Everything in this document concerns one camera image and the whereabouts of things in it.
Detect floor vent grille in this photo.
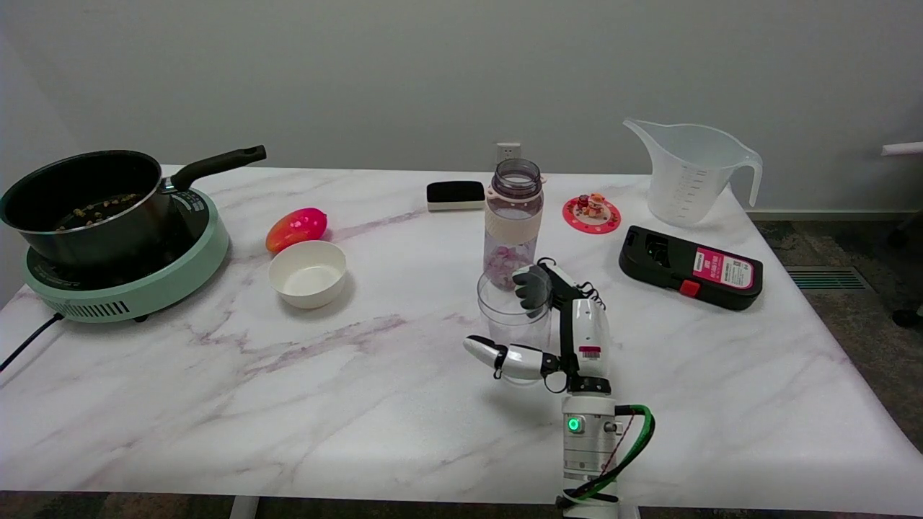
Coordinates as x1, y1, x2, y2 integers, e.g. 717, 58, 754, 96
785, 266, 875, 293

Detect pink white candy pieces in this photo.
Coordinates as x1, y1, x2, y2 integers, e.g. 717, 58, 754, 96
485, 245, 534, 289

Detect black device with pink label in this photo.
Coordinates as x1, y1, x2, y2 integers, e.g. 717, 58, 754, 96
619, 225, 764, 311

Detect pink round coaster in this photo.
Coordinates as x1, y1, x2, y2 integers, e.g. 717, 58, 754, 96
562, 193, 622, 235

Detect black power cord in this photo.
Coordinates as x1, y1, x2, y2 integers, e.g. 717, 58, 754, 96
0, 312, 64, 373

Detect green robot cable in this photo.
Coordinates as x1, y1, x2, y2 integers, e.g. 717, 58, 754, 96
565, 404, 656, 504

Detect small clear measuring cup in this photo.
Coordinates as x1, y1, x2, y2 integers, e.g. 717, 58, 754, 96
476, 270, 555, 386

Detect black white board eraser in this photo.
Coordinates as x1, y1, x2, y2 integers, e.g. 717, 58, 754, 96
426, 180, 486, 212

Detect white round bowl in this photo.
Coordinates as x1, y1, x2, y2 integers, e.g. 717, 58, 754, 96
268, 240, 348, 310

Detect clear purple water bottle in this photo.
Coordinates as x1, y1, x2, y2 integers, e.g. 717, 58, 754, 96
483, 159, 547, 290

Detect black saucepan with handle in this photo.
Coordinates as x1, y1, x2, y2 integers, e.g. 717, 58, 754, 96
0, 145, 267, 269

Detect mint green induction cooker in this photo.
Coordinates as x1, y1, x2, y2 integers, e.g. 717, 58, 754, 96
23, 187, 231, 324

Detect brown beans pile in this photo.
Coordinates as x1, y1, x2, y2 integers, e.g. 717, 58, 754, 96
55, 192, 139, 231

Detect large translucent measuring jug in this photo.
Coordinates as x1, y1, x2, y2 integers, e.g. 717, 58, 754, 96
623, 118, 764, 226

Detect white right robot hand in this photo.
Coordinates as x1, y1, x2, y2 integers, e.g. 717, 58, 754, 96
463, 257, 612, 394

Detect red orange toy mango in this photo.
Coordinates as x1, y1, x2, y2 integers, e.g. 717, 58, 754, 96
265, 208, 329, 254

